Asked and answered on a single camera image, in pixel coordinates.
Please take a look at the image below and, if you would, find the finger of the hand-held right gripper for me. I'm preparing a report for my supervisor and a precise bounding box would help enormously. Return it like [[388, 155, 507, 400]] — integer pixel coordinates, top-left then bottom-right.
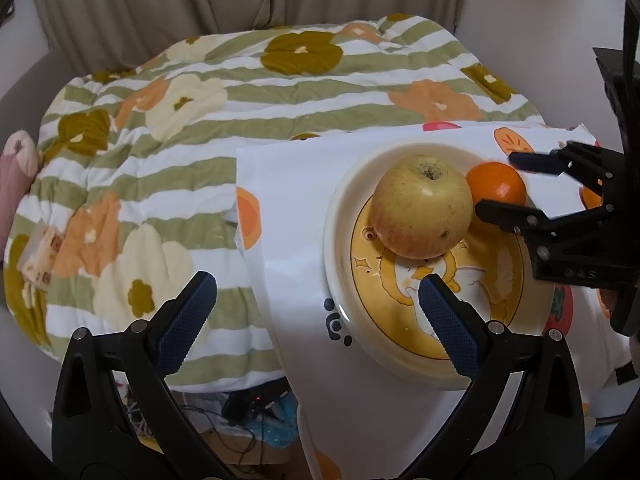
[[475, 200, 616, 251], [509, 142, 626, 196]]

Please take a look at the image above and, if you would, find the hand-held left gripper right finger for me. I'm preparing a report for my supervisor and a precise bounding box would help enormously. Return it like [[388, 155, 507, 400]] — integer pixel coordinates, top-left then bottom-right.
[[400, 274, 586, 480]]

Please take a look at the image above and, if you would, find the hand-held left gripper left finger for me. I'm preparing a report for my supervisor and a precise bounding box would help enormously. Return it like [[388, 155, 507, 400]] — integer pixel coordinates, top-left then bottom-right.
[[52, 271, 218, 480]]

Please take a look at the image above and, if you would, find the orange mandarin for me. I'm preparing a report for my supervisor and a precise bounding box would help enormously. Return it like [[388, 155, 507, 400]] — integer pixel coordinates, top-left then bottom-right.
[[465, 161, 528, 208]]

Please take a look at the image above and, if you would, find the cream plate with duck print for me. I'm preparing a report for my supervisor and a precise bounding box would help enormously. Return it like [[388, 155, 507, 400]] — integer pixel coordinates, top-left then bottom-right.
[[324, 137, 556, 391]]

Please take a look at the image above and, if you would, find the yellow-green apple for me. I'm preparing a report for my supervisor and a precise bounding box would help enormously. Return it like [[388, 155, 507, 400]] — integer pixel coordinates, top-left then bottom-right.
[[371, 155, 474, 260]]

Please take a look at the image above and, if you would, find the black power adapter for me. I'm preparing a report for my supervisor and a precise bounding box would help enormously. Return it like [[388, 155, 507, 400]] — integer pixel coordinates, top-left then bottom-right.
[[222, 392, 281, 426]]

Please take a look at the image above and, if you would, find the white fruit-print cloth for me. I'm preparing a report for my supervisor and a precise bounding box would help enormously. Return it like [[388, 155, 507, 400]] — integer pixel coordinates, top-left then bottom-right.
[[235, 121, 640, 480]]

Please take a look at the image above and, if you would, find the blue plastic bag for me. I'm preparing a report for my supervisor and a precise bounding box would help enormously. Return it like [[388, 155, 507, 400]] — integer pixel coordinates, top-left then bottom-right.
[[250, 400, 301, 450]]

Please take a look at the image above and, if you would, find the patterned tissue packet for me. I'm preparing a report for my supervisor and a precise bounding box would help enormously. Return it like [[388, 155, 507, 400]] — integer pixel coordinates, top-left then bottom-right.
[[20, 225, 68, 293]]

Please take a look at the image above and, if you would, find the pink pillow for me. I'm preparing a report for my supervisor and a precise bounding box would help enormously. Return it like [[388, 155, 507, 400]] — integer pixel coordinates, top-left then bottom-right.
[[0, 130, 41, 261]]

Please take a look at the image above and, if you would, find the green striped floral blanket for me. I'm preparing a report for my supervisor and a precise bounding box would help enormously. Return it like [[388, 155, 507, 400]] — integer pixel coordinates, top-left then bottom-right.
[[2, 15, 546, 393]]

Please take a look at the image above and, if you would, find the beige ribbed sofa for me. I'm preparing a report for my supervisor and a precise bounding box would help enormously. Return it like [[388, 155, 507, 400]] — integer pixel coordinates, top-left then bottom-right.
[[30, 0, 466, 61]]

